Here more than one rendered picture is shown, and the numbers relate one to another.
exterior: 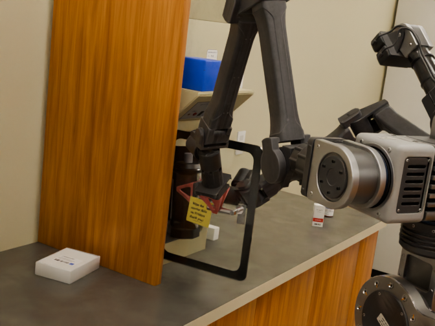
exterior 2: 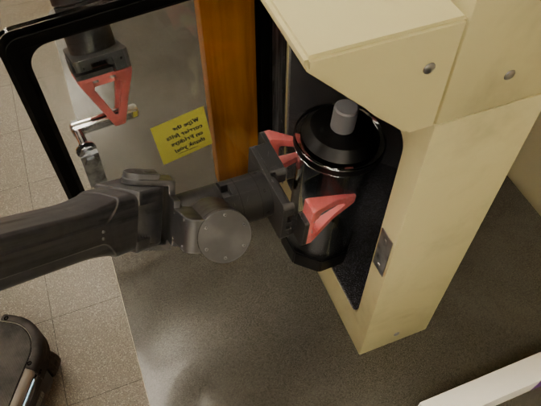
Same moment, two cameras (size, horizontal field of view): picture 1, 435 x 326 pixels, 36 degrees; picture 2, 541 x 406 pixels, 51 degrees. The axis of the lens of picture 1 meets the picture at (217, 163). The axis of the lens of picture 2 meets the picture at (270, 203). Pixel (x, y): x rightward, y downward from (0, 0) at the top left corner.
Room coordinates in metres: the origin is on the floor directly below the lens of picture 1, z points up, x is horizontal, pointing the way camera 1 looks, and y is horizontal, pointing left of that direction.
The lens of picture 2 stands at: (2.31, -0.32, 1.73)
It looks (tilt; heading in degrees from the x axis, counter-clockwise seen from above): 54 degrees down; 127
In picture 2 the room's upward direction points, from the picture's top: straight up
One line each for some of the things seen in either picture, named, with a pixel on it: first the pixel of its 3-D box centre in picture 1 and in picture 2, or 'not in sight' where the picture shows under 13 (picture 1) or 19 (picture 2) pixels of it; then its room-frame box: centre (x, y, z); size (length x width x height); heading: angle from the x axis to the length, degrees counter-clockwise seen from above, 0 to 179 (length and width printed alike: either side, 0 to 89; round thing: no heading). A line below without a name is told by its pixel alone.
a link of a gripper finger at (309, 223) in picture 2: not in sight; (315, 200); (2.11, 0.04, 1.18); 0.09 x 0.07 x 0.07; 61
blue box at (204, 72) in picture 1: (199, 74); not in sight; (1.99, 0.08, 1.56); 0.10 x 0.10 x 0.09; 58
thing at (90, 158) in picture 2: not in sight; (92, 167); (1.86, -0.09, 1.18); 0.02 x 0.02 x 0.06; 65
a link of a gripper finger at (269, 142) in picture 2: not in sight; (291, 162); (2.05, 0.07, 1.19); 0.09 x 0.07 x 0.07; 61
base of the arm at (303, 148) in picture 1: (314, 163); not in sight; (1.34, -0.20, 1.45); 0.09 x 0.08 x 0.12; 119
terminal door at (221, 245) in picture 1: (206, 204); (168, 126); (1.89, 0.02, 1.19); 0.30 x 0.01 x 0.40; 65
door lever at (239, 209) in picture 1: (224, 208); not in sight; (1.83, -0.04, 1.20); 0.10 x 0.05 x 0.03; 65
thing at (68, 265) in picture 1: (68, 264); not in sight; (1.87, 0.40, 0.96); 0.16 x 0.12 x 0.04; 160
